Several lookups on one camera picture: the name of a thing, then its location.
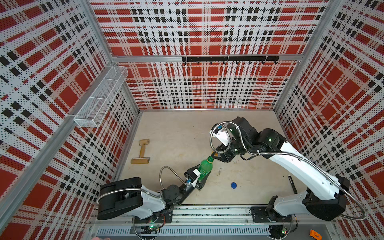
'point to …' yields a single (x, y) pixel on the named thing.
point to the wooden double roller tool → (142, 159)
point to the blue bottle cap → (233, 185)
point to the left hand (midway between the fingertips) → (207, 166)
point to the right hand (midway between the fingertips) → (218, 154)
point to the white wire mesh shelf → (93, 112)
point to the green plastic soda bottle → (205, 167)
